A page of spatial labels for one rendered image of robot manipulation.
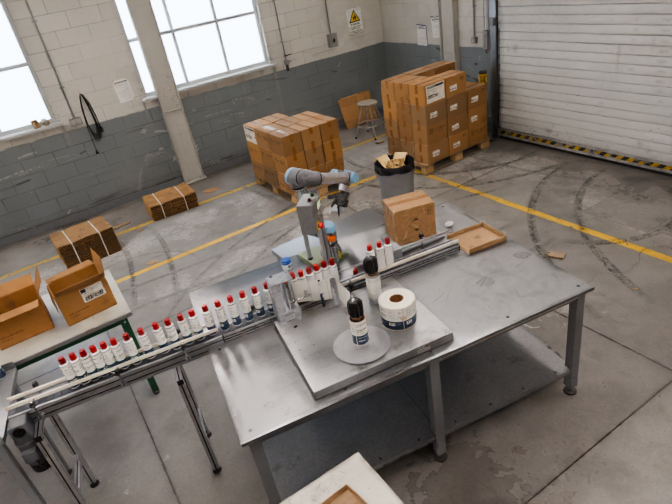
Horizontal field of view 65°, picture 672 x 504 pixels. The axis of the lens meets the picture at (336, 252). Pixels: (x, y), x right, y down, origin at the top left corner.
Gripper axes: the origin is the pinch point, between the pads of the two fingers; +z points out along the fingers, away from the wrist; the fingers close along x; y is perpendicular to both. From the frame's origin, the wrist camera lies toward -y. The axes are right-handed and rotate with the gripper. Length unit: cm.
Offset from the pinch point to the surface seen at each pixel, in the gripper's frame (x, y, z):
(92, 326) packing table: -112, -92, 115
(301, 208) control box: -88, 30, -5
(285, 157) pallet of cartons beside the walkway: 179, -193, -33
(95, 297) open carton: -106, -104, 99
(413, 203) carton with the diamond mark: 0, 59, -26
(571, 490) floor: -28, 207, 97
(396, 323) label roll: -78, 102, 37
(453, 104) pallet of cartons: 306, -56, -156
